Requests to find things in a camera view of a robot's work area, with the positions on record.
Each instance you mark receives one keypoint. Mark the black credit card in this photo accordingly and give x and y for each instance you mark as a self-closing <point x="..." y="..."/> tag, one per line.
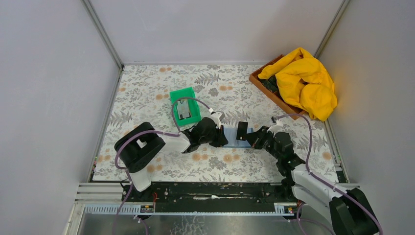
<point x="241" y="132"/>

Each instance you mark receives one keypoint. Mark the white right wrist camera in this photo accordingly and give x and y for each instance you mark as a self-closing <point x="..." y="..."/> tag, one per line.
<point x="276" y="126"/>

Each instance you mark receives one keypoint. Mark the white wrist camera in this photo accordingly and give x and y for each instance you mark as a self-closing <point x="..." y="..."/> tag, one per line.
<point x="216" y="116"/>
<point x="276" y="126"/>

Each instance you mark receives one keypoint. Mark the grey credit card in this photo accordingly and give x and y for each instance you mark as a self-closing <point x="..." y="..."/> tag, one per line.
<point x="183" y="109"/>

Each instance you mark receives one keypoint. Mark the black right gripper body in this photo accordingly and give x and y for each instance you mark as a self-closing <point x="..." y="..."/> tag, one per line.
<point x="254" y="138"/>

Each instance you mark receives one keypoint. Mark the green plastic bin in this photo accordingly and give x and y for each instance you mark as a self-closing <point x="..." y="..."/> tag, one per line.
<point x="194" y="107"/>

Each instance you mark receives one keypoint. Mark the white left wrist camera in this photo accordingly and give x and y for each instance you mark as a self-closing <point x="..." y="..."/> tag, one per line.
<point x="216" y="116"/>

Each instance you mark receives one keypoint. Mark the yellow cloth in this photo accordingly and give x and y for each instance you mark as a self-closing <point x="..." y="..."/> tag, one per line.
<point x="303" y="82"/>

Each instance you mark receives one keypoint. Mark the brown wooden tray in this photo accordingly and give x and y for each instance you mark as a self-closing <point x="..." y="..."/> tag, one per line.
<point x="270" y="89"/>

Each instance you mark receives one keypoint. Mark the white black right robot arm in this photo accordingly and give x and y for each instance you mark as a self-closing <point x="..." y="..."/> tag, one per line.
<point x="347" y="210"/>

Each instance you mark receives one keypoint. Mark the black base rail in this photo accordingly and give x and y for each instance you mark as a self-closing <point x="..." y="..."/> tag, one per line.
<point x="192" y="197"/>

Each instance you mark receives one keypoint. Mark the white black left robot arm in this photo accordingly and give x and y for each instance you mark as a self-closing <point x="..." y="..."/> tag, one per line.
<point x="140" y="146"/>

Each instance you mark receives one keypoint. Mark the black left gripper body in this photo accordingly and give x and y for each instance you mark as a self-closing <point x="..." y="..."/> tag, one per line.
<point x="219" y="136"/>

